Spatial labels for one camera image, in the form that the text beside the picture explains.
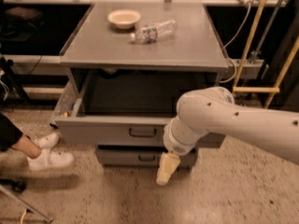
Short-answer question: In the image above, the person's leg in black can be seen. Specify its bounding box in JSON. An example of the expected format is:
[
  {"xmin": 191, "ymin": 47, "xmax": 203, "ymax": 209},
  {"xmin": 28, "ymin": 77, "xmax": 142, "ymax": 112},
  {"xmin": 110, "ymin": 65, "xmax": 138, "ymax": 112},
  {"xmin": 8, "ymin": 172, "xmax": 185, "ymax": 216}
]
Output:
[{"xmin": 0, "ymin": 114, "xmax": 41, "ymax": 159}]

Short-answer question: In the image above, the grey lower drawer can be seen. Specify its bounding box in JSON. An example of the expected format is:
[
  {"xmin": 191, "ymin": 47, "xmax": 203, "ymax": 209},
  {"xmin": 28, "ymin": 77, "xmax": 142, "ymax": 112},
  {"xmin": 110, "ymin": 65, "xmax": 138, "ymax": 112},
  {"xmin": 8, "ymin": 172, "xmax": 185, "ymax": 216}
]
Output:
[{"xmin": 94, "ymin": 145, "xmax": 199, "ymax": 169}]

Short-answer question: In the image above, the grey top drawer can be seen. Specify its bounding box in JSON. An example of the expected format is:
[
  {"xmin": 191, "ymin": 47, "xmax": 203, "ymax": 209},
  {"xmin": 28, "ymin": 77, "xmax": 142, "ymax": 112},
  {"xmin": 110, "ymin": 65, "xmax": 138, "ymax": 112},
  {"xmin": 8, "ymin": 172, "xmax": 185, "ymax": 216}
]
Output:
[{"xmin": 55, "ymin": 69, "xmax": 219, "ymax": 147}]

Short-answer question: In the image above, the grey metal stand leg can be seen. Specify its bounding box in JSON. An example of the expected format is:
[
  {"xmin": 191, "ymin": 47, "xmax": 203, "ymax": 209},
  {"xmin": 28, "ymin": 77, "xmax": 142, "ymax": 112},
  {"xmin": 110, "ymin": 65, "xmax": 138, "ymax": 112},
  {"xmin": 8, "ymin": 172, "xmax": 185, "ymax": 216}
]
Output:
[{"xmin": 0, "ymin": 185, "xmax": 53, "ymax": 224}]

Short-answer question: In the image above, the grey metal cabinet table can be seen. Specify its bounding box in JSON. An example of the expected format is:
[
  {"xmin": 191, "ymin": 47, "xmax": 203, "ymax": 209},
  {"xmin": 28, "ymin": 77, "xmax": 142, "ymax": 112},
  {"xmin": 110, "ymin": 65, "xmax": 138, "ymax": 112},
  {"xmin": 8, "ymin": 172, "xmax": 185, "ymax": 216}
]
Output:
[{"xmin": 59, "ymin": 1, "xmax": 229, "ymax": 117}]

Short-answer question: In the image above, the clear plastic water bottle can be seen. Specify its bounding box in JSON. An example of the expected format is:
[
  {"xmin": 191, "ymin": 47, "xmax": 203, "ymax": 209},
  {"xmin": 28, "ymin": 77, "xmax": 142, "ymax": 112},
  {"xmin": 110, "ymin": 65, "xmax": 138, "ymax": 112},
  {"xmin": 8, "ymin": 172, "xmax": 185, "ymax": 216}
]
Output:
[{"xmin": 130, "ymin": 20, "xmax": 178, "ymax": 45}]

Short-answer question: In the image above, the cream paper bowl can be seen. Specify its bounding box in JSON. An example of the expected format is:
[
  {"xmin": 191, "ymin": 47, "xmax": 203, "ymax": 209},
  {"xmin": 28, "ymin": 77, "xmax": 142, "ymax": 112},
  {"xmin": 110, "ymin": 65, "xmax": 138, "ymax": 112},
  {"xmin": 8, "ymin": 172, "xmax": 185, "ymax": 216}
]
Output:
[{"xmin": 107, "ymin": 9, "xmax": 141, "ymax": 29}]

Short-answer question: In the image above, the yellow wooden ladder frame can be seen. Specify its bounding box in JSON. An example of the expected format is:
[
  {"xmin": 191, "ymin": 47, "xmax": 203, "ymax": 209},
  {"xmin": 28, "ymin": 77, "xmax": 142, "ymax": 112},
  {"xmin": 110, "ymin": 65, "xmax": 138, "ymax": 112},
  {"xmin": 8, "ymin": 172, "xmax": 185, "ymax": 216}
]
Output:
[{"xmin": 232, "ymin": 0, "xmax": 299, "ymax": 109}]

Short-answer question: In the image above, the black drawer handle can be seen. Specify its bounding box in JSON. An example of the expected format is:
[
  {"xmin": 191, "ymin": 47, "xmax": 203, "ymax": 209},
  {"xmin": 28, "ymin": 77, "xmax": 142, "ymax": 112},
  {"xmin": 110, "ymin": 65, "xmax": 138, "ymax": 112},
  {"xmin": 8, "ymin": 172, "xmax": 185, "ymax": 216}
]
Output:
[{"xmin": 128, "ymin": 128, "xmax": 157, "ymax": 138}]

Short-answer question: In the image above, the clear plastic bin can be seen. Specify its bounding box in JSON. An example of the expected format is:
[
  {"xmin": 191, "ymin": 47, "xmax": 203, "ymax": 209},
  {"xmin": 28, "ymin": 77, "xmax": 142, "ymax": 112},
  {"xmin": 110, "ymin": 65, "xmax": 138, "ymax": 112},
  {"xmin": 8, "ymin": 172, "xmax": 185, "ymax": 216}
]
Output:
[{"xmin": 50, "ymin": 81, "xmax": 77, "ymax": 127}]

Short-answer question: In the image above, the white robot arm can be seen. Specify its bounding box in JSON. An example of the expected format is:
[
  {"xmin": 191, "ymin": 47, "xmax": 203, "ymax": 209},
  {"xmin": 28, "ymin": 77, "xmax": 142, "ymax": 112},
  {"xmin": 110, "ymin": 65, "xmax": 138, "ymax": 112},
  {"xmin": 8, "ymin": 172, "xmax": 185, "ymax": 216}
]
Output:
[{"xmin": 156, "ymin": 87, "xmax": 299, "ymax": 186}]

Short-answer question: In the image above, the grey drawer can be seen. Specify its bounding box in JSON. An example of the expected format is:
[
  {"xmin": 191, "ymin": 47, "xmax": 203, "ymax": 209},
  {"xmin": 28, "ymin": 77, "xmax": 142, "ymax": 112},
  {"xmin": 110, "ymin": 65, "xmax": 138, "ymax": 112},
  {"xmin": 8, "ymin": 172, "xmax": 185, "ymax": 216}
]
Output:
[
  {"xmin": 94, "ymin": 145, "xmax": 199, "ymax": 169},
  {"xmin": 55, "ymin": 69, "xmax": 219, "ymax": 147}
]

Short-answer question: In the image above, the white sneaker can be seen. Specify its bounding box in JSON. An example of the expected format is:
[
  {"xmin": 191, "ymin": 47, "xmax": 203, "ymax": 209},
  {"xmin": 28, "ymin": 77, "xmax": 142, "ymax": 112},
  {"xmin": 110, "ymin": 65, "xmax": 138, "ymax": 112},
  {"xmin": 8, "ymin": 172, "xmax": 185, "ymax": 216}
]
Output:
[
  {"xmin": 27, "ymin": 149, "xmax": 75, "ymax": 172},
  {"xmin": 35, "ymin": 133, "xmax": 60, "ymax": 149}
]

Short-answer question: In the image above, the white power cable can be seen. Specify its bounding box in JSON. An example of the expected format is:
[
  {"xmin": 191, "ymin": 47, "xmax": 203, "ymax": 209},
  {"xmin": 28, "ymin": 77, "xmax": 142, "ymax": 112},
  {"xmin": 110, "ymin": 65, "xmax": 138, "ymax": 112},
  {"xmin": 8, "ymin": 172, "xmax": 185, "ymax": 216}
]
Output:
[{"xmin": 219, "ymin": 2, "xmax": 252, "ymax": 84}]

